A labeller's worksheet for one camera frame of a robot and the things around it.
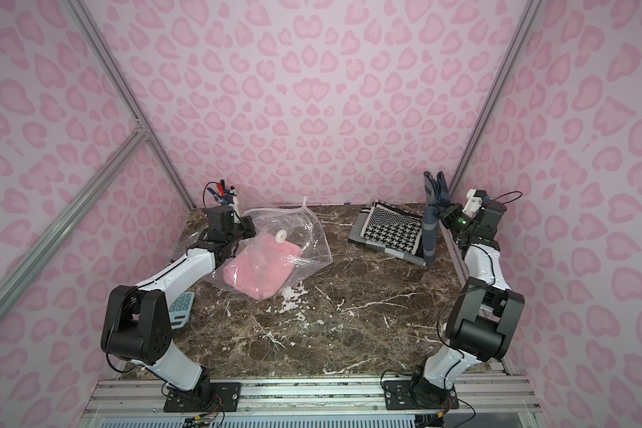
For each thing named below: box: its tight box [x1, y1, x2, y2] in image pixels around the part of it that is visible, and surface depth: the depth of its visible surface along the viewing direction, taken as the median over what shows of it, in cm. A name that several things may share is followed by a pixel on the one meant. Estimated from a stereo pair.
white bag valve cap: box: [274, 229, 288, 244], surface depth 100 cm
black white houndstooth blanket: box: [359, 199, 424, 256], surface depth 106 cm
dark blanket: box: [422, 171, 452, 264], surface depth 87 cm
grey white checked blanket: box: [348, 207, 427, 267], surface depth 106 cm
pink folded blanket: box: [222, 231, 304, 301], surface depth 93 cm
